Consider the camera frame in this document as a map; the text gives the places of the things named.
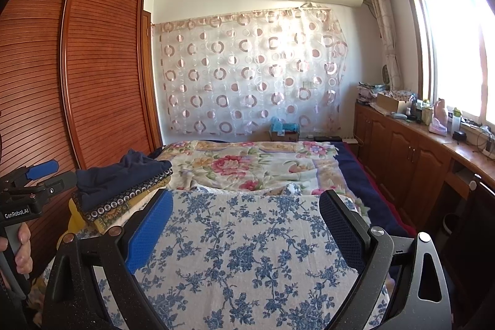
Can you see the long wooden cabinet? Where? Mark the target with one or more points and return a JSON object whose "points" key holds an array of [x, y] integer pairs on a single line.
{"points": [[402, 160]]}

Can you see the small cardboard box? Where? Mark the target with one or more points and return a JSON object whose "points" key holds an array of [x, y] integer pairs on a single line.
{"points": [[284, 136]]}

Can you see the white patterned window curtain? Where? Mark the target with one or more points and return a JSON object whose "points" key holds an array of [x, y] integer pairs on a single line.
{"points": [[384, 24]]}

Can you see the round standing ornament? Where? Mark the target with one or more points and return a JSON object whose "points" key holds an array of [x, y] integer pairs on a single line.
{"points": [[386, 73]]}

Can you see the navy blanket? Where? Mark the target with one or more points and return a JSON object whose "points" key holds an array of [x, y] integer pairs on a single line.
{"points": [[359, 194]]}

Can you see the small black box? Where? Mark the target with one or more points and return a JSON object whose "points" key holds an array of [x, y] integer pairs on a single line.
{"points": [[460, 136]]}

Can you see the white power strip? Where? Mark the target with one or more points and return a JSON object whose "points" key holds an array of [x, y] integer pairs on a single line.
{"points": [[350, 140]]}

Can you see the blue plastic bag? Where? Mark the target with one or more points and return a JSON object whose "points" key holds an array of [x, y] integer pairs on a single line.
{"points": [[284, 125]]}

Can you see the dark red blanket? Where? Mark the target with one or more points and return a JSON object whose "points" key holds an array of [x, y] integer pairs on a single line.
{"points": [[386, 200]]}

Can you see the brown slatted wooden wardrobe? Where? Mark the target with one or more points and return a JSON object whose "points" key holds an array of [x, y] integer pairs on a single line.
{"points": [[104, 63]]}

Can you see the pink floral quilt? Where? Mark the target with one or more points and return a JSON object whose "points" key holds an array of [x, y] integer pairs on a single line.
{"points": [[232, 163]]}

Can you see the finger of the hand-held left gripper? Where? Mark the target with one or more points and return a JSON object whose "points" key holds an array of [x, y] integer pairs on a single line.
{"points": [[62, 183], [42, 169]]}

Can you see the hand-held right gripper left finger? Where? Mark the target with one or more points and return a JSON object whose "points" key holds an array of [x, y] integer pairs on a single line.
{"points": [[149, 233]]}

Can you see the yellow floral folded cloth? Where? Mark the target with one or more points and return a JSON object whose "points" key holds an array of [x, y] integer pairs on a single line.
{"points": [[112, 220]]}

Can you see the round waste bin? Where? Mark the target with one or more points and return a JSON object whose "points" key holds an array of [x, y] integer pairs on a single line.
{"points": [[450, 225]]}

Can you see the dark wooden chair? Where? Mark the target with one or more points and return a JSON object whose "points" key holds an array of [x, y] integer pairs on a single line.
{"points": [[475, 245]]}

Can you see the pile of papers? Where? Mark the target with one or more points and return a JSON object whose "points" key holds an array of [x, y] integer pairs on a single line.
{"points": [[371, 92]]}

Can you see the white bottle green cap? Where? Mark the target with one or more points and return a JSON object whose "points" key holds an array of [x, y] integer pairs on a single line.
{"points": [[455, 121]]}

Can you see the sheer circle-print curtain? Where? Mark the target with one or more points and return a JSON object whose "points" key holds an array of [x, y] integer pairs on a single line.
{"points": [[251, 71]]}

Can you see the open cardboard box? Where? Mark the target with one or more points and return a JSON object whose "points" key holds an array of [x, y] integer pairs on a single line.
{"points": [[392, 102]]}

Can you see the wooden framed window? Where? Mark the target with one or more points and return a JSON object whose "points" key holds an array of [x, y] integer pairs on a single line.
{"points": [[456, 55]]}

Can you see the blue floral bed sheet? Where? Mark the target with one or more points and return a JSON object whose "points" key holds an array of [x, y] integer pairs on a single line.
{"points": [[251, 237]]}

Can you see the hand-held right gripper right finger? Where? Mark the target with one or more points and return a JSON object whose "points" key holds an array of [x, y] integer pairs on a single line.
{"points": [[340, 229]]}

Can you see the navy printed t-shirt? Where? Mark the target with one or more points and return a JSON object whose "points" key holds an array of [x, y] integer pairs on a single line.
{"points": [[116, 179]]}

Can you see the pale jar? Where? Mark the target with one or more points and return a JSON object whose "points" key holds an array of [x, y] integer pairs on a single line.
{"points": [[426, 116]]}

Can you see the person's left hand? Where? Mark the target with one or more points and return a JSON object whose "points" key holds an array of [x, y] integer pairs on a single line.
{"points": [[24, 248]]}

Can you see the pink cat figurine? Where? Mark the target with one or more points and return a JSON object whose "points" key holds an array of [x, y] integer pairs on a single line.
{"points": [[439, 117]]}

